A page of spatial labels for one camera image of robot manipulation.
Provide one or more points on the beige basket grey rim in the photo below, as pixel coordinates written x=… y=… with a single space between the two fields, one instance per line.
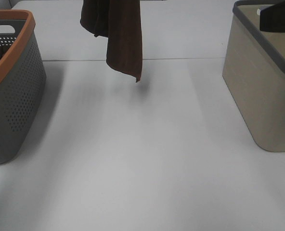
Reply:
x=254 y=72

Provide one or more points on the grey perforated basket orange rim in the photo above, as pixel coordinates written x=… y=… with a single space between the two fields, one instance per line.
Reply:
x=22 y=81

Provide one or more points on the brown towel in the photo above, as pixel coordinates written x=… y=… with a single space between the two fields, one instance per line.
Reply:
x=120 y=22

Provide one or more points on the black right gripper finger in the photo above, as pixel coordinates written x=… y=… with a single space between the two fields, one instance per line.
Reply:
x=272 y=19

